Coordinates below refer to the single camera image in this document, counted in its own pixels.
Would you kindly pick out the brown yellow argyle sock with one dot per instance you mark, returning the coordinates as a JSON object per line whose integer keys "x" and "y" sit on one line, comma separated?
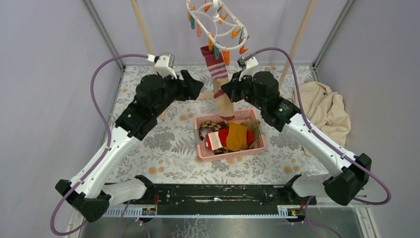
{"x": 210, "y": 126}

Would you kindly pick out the beige maroon striped sock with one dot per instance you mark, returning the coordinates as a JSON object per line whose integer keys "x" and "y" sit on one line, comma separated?
{"x": 219, "y": 75}

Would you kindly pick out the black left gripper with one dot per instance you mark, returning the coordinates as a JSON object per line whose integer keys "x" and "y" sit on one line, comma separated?
{"x": 192, "y": 86}

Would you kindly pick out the wooden rack frame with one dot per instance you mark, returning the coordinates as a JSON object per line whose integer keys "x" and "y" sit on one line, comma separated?
{"x": 295, "y": 49}

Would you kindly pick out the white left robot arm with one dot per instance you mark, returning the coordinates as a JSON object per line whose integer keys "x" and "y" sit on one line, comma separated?
{"x": 87, "y": 192}

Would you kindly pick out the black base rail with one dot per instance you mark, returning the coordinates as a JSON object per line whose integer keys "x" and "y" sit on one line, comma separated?
{"x": 221, "y": 199}

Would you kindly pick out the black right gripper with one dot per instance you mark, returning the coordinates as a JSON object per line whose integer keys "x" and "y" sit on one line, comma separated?
{"x": 231, "y": 89}

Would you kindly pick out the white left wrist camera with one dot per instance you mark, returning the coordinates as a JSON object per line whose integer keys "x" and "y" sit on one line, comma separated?
{"x": 163, "y": 65}

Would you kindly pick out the floral table mat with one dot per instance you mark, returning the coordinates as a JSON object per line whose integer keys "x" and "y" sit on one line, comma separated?
{"x": 168, "y": 154}

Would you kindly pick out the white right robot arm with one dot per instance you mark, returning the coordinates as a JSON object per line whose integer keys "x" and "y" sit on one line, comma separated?
{"x": 344, "y": 178}

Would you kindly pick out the pink basket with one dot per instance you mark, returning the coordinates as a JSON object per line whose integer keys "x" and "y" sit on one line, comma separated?
{"x": 240, "y": 116}

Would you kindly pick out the beige cloth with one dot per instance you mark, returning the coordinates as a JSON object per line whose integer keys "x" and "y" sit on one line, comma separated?
{"x": 326, "y": 110}

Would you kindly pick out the white round clip hanger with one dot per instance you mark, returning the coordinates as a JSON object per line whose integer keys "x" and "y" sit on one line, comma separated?
{"x": 224, "y": 33}

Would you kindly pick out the tan ribbed sock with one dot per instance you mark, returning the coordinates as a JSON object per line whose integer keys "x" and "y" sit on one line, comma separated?
{"x": 253, "y": 131}

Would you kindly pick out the mustard yellow sock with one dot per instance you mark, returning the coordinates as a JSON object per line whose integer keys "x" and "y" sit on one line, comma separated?
{"x": 237, "y": 137}

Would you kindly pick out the red sock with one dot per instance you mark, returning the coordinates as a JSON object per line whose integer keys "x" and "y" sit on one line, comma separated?
{"x": 235, "y": 139}

